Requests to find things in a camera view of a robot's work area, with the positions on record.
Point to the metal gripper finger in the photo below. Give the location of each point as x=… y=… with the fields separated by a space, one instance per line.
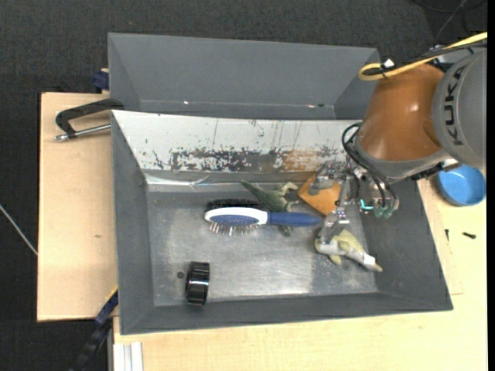
x=335 y=224
x=326 y=176

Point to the pale green toy animal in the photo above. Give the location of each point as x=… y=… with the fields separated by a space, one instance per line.
x=350 y=246

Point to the orange-brown flat block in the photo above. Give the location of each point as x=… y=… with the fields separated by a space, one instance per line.
x=321 y=201

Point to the green toy dinosaur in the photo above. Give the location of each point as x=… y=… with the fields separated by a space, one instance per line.
x=272 y=201

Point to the blue bowl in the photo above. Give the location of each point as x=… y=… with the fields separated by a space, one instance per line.
x=462 y=186

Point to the blue and white hairbrush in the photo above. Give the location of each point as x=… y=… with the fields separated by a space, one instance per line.
x=239 y=217

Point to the grey metal bin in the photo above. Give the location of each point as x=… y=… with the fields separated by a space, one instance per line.
x=247 y=269

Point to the small black screw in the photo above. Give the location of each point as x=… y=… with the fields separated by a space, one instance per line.
x=469 y=235

